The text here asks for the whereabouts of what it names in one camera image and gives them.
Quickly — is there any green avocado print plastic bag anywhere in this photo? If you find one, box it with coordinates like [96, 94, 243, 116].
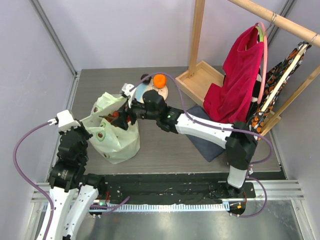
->
[81, 92, 140, 165]

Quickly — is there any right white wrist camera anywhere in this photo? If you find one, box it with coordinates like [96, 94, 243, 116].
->
[120, 83, 137, 108]

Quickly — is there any red strawberries cluster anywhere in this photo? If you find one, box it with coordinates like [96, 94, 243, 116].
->
[99, 111, 123, 124]

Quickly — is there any aluminium corner frame profile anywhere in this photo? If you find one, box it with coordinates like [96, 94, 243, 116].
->
[29, 0, 78, 78]

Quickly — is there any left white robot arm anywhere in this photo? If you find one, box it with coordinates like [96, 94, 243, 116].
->
[37, 126, 107, 240]

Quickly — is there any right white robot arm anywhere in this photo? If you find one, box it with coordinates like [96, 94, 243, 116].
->
[111, 90, 257, 198]

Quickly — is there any wooden clothes rack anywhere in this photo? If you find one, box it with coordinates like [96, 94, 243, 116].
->
[176, 0, 320, 136]

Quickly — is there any wooden hanger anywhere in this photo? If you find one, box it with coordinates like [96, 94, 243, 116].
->
[260, 43, 310, 112]

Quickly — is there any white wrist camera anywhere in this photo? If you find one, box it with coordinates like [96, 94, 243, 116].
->
[47, 109, 81, 133]
[120, 83, 137, 108]

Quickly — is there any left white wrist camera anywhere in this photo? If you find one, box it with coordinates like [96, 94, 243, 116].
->
[47, 109, 81, 133]

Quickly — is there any orange black patterned garment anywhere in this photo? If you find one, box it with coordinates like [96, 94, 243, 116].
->
[246, 41, 312, 143]

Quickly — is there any red shirt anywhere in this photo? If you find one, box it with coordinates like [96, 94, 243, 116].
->
[203, 26, 264, 124]

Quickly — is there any pink plastic hanger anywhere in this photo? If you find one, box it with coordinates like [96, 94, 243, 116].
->
[257, 21, 268, 104]

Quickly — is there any dark blue folded cloth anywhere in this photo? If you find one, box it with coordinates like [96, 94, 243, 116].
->
[187, 105, 225, 162]

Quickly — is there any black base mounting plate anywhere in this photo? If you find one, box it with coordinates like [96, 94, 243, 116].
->
[97, 173, 256, 205]

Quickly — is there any round wooden fruit plate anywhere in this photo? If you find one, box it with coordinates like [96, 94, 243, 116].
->
[135, 83, 169, 103]

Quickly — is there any dark brown plum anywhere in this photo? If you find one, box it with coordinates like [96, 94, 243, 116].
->
[140, 73, 152, 85]

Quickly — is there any orange fruit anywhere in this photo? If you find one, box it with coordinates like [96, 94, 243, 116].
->
[153, 74, 167, 89]

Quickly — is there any white slotted cable duct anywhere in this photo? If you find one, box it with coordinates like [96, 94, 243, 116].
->
[87, 202, 230, 213]

